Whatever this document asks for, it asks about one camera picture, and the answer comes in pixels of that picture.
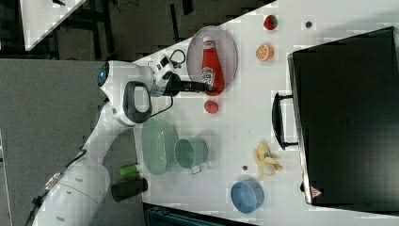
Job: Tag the peeled toy banana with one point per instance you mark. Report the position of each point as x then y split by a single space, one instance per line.
266 164

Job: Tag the green oval colander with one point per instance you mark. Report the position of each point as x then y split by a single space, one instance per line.
158 141

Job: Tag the round grey plate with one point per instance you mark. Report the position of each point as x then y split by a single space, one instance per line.
226 52

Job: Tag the dark grey cylinder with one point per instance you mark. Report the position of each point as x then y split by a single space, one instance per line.
125 190

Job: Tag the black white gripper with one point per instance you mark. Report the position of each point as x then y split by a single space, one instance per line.
163 68

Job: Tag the green toy pear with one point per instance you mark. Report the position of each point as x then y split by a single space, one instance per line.
127 170

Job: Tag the toy strawberry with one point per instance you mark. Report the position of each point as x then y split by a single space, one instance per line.
211 107

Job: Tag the small red toy fruit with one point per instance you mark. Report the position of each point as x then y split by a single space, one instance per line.
270 22

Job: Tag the green metal mug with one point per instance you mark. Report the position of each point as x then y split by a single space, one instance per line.
191 153

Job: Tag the silver black toaster oven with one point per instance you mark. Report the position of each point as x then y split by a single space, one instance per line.
345 97

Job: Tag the blue bowl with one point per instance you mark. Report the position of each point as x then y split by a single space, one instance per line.
247 196

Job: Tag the red ketchup bottle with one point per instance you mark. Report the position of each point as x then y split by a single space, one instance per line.
211 72

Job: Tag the toy orange half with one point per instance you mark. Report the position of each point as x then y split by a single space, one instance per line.
264 52

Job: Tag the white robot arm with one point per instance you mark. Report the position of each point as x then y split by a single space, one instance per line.
73 195

